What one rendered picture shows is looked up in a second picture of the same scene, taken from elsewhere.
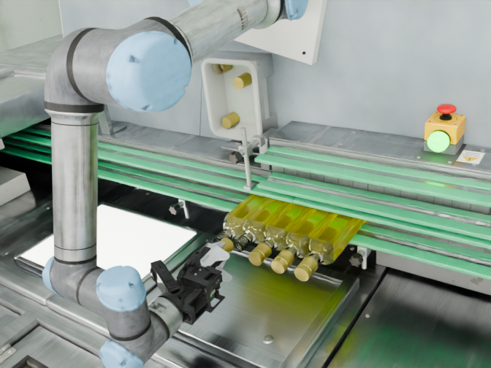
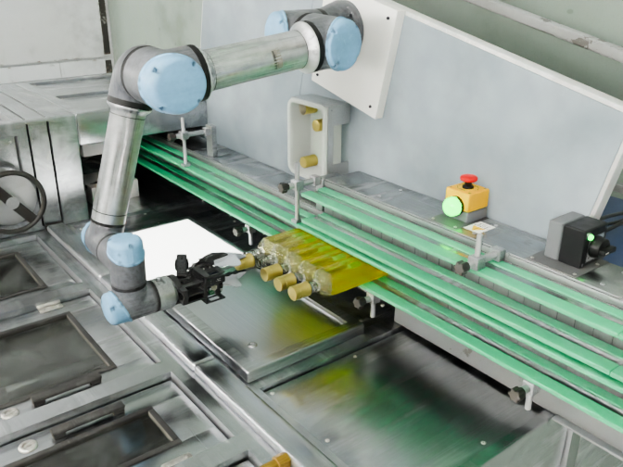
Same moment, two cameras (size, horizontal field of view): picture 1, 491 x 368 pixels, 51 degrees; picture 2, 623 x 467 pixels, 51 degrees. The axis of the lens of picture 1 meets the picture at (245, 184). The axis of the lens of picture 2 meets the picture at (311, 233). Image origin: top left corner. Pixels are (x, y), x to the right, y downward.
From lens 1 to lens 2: 64 cm
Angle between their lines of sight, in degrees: 15
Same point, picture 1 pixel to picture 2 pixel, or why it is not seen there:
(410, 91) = (450, 158)
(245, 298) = (257, 313)
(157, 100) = (171, 104)
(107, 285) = (113, 242)
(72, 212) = (108, 183)
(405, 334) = (376, 377)
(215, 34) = (244, 67)
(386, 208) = (392, 258)
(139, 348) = (128, 302)
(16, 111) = not seen: hidden behind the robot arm
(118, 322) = (115, 273)
